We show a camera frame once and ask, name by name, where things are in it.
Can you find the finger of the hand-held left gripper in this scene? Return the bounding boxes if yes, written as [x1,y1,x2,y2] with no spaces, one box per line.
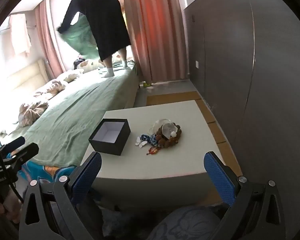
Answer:
[5,142,39,166]
[0,136,26,155]

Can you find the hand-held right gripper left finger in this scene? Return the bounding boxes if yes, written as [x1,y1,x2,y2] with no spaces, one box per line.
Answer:
[19,152,103,240]

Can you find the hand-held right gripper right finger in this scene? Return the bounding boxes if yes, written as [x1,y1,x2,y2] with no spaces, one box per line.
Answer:
[203,151,289,240]

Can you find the black square box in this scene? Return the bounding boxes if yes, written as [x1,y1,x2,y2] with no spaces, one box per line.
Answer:
[89,119,131,156]

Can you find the blue cord flower bracelet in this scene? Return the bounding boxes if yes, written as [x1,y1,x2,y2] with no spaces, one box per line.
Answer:
[135,134,152,147]

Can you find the red cord bracelet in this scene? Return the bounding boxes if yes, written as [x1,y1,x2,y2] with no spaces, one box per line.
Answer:
[146,146,163,156]

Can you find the blue grey bead bracelet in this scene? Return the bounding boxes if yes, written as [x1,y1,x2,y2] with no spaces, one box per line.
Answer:
[149,134,162,146]

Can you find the person's left hand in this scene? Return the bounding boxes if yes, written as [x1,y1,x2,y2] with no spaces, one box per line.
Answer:
[0,192,23,224]

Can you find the blue printed blanket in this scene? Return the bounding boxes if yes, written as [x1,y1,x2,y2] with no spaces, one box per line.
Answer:
[17,160,77,188]

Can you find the crumpled patterned blanket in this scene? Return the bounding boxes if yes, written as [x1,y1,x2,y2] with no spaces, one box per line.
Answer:
[17,100,49,127]

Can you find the white square table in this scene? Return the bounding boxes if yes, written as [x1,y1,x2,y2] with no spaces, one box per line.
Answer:
[79,99,243,205]

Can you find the grey patterned cloth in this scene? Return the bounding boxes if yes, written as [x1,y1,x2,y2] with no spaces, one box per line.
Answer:
[147,206,222,240]

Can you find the dark fuzzy cloth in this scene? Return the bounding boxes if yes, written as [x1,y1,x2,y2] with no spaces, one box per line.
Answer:
[100,204,165,240]

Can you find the patterned pillow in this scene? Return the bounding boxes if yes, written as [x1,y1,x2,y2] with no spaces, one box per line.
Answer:
[32,79,67,100]
[62,70,82,83]

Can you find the bed with green sheet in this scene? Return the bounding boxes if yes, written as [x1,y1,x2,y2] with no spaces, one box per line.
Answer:
[0,60,140,168]

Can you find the beige padded headboard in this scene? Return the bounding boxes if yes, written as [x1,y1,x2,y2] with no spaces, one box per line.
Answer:
[5,59,51,93]

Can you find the white crystal pendant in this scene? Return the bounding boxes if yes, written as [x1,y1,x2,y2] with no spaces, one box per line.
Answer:
[165,122,178,139]

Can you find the narrow pink curtain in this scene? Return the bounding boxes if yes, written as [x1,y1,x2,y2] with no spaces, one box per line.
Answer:
[34,1,65,78]

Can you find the spotted plush pillow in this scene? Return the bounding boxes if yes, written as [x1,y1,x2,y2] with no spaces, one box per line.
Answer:
[75,57,108,74]

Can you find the hanging pale towel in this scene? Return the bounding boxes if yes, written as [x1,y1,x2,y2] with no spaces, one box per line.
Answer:
[9,14,32,55]

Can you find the green cloth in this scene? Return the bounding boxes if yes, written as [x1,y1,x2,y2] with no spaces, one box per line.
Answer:
[59,15,99,58]

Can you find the wide pink curtain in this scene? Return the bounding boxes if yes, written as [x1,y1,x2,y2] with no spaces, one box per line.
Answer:
[122,0,190,84]

